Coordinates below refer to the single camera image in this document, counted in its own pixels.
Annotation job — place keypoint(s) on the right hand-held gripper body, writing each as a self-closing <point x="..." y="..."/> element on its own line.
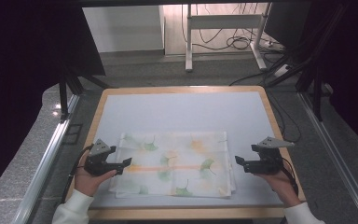
<point x="265" y="161"/>

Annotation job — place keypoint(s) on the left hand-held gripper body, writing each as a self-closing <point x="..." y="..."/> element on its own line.
<point x="98" y="163"/>

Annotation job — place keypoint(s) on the white leaf-print cloth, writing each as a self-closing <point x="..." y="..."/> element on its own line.
<point x="174" y="165"/>

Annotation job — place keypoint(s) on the person's left hand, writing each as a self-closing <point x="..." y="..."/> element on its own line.
<point x="87" y="183"/>

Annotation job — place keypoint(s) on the person's right hand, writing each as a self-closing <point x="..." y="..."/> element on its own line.
<point x="278" y="185"/>

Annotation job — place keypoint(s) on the dark floor socket plate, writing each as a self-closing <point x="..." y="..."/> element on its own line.
<point x="73" y="133"/>

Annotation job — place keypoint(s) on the white table mat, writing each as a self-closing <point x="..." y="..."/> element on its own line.
<point x="183" y="112"/>

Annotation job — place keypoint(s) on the black metal stand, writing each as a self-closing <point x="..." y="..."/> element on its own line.
<point x="316" y="90"/>
<point x="63" y="93"/>

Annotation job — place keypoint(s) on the white power strip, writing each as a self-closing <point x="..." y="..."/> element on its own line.
<point x="282" y="71"/>

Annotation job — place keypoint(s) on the black curtain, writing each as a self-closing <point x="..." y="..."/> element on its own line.
<point x="357" y="62"/>
<point x="18" y="77"/>

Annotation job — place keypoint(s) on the white cabinet panel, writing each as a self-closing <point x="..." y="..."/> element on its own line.
<point x="122" y="28"/>

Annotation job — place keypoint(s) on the aluminium rail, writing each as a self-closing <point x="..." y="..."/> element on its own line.
<point x="43" y="161"/>
<point x="335" y="155"/>

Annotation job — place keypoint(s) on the white metal desk frame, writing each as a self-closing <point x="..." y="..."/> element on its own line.
<point x="223" y="21"/>

